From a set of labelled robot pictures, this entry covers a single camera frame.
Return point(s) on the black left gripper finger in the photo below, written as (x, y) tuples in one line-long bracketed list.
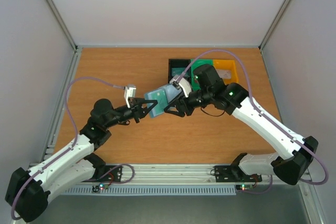
[(147, 110), (142, 101)]

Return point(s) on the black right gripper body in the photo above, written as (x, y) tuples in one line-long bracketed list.
[(185, 105)]

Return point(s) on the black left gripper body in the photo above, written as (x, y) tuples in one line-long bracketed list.
[(136, 111)]

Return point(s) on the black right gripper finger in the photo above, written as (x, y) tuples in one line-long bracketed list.
[(177, 110), (174, 101)]

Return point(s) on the teal blue card holder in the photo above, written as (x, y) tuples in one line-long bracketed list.
[(171, 92)]

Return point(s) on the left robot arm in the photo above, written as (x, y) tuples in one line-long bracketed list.
[(30, 191)]

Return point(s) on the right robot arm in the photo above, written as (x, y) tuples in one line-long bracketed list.
[(293, 152)]

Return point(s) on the white card in yellow bin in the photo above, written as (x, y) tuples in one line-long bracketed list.
[(224, 74)]

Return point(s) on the green storage bin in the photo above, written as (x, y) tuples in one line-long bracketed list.
[(200, 62)]

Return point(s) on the black storage bin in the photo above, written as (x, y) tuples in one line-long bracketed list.
[(182, 63)]

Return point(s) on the yellow storage bin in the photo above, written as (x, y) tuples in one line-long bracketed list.
[(227, 65)]

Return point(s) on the left small circuit board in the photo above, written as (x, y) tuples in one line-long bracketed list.
[(100, 187)]

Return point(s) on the small circuit board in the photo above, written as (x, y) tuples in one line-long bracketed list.
[(244, 187), (100, 187)]

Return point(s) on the right small circuit board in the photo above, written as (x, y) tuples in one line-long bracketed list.
[(244, 187)]

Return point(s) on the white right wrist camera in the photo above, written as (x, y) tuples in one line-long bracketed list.
[(181, 83)]

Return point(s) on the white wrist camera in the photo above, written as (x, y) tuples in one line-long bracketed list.
[(181, 83), (129, 92)]

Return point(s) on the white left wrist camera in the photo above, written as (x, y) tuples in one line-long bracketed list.
[(129, 92)]

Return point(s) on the aluminium front rail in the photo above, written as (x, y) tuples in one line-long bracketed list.
[(170, 172)]

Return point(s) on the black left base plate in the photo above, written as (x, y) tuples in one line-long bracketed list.
[(115, 174)]

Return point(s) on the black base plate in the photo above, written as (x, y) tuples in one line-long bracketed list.
[(115, 174), (223, 174)]

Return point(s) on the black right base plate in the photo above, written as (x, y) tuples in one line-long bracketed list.
[(223, 174)]

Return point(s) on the grey slotted cable duct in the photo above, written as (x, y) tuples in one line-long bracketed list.
[(153, 190)]

